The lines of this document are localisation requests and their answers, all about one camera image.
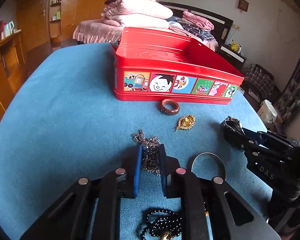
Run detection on silver chain necklace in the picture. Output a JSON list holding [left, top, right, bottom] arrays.
[[131, 129, 163, 177]]

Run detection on silver bangle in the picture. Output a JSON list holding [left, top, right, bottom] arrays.
[[191, 152, 226, 181]]

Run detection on gold pendant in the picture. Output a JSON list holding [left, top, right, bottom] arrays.
[[175, 115, 196, 131]]

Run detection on brown wooden ring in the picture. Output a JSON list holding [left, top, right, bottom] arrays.
[[160, 99, 180, 116]]

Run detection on black bead necklace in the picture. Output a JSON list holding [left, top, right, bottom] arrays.
[[139, 208, 183, 240]]

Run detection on plaid bag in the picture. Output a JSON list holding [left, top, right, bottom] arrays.
[[244, 64, 275, 99]]

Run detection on blue table cloth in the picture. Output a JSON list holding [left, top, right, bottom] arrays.
[[0, 43, 271, 239]]

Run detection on red tin box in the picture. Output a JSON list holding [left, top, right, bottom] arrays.
[[114, 27, 244, 105]]

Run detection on black nightstand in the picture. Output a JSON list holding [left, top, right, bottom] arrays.
[[217, 45, 246, 72]]

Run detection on yellow pikachu plush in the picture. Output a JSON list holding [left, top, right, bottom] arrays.
[[229, 40, 241, 53]]

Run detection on folded plaid clothes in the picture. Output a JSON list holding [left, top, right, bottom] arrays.
[[177, 20, 215, 42]]

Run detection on bed with pink cover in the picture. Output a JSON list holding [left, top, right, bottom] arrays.
[[72, 0, 234, 52]]

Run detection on folded pink clothes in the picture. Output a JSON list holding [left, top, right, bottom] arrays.
[[183, 11, 215, 31]]

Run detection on stacked pink quilts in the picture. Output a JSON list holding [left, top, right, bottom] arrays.
[[101, 0, 173, 29]]

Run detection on wooden sideboard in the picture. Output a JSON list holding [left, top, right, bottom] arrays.
[[0, 31, 27, 122]]

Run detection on wooden wardrobe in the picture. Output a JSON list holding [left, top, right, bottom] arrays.
[[16, 0, 106, 52]]

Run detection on white electric kettle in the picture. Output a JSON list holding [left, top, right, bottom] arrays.
[[3, 21, 14, 37]]

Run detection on wall lamp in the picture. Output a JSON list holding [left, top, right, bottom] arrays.
[[237, 0, 249, 12]]

